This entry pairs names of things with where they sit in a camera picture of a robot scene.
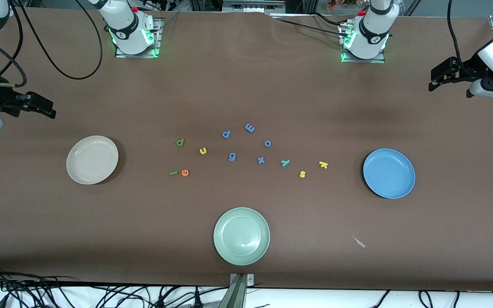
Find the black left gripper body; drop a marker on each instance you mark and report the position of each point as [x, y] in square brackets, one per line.
[465, 70]

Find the teal foam letter y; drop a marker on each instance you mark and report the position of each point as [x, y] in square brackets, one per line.
[285, 162]

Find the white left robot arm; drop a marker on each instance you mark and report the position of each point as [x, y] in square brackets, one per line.
[372, 36]

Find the beige round plate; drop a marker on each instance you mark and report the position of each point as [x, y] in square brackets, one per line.
[92, 160]

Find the blue round plate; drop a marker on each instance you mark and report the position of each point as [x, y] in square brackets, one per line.
[389, 173]

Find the small grey paper scrap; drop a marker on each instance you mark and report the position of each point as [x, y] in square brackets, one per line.
[359, 242]

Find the blue foam letter d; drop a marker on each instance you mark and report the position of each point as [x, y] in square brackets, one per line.
[226, 134]

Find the brown table cover sheet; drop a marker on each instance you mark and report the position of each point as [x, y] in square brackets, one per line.
[246, 85]

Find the blue foam letter m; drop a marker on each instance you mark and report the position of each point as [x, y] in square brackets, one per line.
[250, 128]

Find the pale green round plate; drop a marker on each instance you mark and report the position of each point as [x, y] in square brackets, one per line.
[242, 236]

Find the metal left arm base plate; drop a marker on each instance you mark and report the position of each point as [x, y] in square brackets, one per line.
[366, 61]

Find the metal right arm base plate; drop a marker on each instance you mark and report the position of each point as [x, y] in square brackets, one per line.
[158, 42]

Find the aluminium frame rail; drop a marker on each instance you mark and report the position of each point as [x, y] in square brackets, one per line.
[253, 6]

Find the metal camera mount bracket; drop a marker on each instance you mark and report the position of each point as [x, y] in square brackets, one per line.
[241, 280]

